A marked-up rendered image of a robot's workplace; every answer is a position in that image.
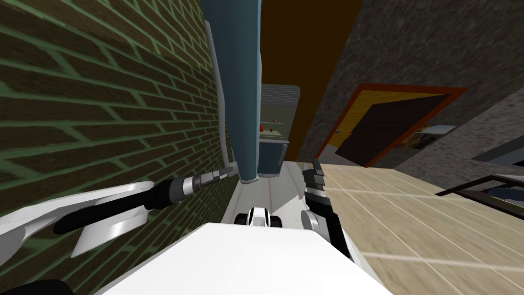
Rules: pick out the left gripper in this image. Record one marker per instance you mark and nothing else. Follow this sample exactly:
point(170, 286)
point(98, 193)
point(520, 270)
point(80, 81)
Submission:
point(208, 179)

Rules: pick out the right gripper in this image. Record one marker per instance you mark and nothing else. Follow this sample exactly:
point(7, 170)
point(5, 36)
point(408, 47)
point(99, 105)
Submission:
point(314, 183)

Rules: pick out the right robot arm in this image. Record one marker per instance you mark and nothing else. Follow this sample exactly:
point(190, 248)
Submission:
point(327, 217)

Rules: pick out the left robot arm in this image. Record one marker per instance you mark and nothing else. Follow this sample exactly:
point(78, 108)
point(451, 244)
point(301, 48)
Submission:
point(118, 203)

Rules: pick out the blue and grey fridge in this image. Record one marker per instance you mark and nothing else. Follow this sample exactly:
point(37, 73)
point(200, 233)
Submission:
point(272, 157)

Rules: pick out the dark brown room door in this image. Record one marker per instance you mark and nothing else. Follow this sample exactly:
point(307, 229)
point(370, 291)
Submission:
point(389, 127)

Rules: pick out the blue fridge door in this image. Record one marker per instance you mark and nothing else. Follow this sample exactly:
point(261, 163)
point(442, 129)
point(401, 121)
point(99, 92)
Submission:
point(241, 82)

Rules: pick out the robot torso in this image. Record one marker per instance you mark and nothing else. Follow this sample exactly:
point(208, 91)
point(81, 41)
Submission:
point(254, 262)

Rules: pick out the black framed table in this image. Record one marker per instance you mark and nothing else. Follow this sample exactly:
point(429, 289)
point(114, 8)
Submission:
point(491, 200)

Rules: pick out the picture on wall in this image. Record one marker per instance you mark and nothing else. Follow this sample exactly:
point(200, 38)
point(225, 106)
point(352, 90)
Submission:
point(430, 137)

